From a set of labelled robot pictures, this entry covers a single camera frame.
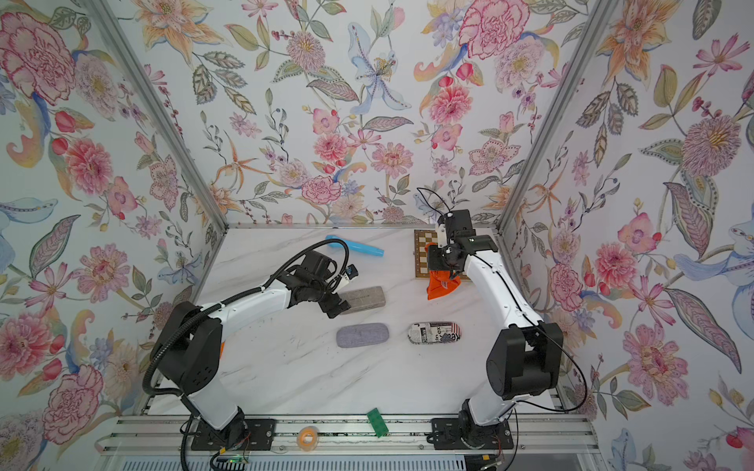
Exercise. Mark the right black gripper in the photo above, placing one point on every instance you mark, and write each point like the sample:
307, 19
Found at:
434, 259

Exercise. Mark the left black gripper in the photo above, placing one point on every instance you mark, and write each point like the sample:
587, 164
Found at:
328, 306

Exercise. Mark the orange fluffy cloth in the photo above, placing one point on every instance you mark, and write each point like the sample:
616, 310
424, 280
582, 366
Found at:
442, 283

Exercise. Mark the grey beige eyeglass case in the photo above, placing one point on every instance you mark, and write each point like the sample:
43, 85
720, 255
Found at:
364, 299

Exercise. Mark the purple eyeglass case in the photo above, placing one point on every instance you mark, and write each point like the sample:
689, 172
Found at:
362, 335

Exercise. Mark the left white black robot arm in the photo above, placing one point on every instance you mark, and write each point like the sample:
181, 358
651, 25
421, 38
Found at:
185, 359

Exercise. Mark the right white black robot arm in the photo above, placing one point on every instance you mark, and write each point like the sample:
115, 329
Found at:
523, 363

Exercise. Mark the blue cylindrical case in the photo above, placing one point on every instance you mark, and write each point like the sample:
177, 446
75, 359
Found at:
362, 248

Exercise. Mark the wooden chessboard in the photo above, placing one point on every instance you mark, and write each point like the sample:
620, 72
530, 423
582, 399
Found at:
422, 238

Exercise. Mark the green plastic block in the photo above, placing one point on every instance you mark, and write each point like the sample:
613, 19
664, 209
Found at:
377, 423

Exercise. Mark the orange tape roll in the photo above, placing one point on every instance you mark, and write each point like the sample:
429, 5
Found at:
307, 439

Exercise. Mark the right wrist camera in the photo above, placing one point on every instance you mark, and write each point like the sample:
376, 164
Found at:
453, 225

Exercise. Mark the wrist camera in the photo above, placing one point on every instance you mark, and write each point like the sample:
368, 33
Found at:
351, 273
453, 225

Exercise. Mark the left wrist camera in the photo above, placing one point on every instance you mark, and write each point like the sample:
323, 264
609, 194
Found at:
351, 273

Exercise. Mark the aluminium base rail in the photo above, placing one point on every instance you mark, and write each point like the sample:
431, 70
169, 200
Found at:
527, 433

